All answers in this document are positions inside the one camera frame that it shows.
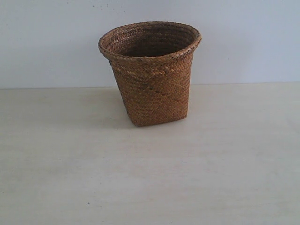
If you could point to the brown woven wicker basket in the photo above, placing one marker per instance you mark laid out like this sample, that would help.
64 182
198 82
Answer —
151 63

